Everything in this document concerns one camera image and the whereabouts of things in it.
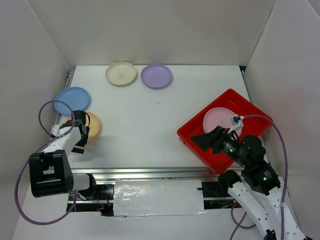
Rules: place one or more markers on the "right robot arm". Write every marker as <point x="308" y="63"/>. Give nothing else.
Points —
<point x="258" y="189"/>

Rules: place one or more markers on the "pink plate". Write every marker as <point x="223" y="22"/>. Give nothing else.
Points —
<point x="218" y="116"/>

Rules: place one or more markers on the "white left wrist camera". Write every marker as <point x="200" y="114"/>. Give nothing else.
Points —
<point x="57" y="131"/>

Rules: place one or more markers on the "purple plate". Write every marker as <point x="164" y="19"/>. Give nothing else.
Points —
<point x="156" y="76"/>

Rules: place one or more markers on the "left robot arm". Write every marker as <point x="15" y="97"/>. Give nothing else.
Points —
<point x="50" y="170"/>

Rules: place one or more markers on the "blue plate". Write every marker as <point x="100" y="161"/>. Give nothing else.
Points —
<point x="76" y="98"/>

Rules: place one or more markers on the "orange plate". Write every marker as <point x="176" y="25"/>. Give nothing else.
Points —
<point x="94" y="127"/>

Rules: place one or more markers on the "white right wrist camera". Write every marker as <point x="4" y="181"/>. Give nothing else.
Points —
<point x="237" y="123"/>

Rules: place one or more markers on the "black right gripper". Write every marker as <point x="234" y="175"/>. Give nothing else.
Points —
<point x="213" y="139"/>

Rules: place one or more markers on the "cream plate at back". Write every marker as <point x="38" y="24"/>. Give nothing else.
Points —
<point x="121" y="73"/>

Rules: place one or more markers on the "red plastic bin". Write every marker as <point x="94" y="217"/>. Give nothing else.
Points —
<point x="231" y="100"/>

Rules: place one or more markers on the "white tape patch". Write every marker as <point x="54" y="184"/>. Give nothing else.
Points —
<point x="158" y="198"/>

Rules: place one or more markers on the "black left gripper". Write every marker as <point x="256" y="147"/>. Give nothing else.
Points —
<point x="84" y="141"/>

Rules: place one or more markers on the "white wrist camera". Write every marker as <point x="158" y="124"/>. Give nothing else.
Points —
<point x="57" y="131"/>
<point x="237" y="123"/>

